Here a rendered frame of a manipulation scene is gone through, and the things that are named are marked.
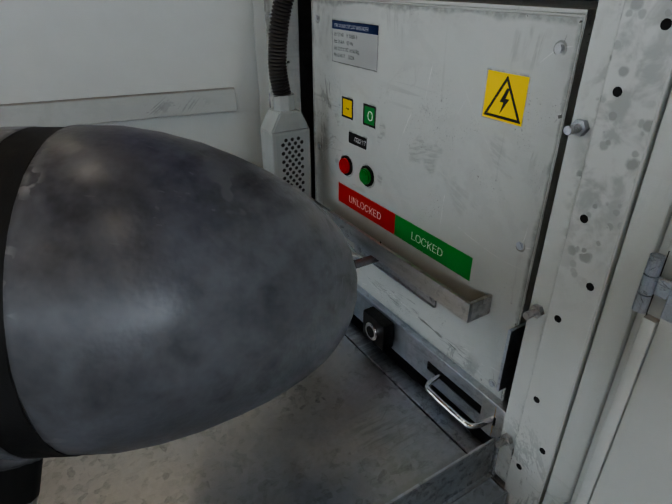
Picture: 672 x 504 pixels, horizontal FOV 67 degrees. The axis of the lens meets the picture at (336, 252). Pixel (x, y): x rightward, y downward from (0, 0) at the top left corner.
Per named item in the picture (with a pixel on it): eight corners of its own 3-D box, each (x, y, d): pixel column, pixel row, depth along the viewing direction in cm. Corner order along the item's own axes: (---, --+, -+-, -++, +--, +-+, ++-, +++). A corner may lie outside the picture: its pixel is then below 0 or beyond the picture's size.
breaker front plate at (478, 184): (493, 410, 67) (576, 18, 44) (313, 259, 103) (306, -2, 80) (500, 406, 68) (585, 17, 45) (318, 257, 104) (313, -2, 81)
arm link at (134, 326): (419, 62, 14) (333, 243, 63) (8, 63, 13) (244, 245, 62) (438, 497, 13) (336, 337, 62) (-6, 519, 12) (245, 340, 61)
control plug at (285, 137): (277, 216, 87) (270, 114, 79) (265, 206, 91) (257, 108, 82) (315, 206, 91) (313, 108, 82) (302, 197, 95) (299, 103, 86)
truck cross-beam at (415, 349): (503, 449, 67) (511, 417, 64) (306, 272, 107) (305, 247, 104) (528, 433, 70) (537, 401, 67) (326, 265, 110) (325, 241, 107)
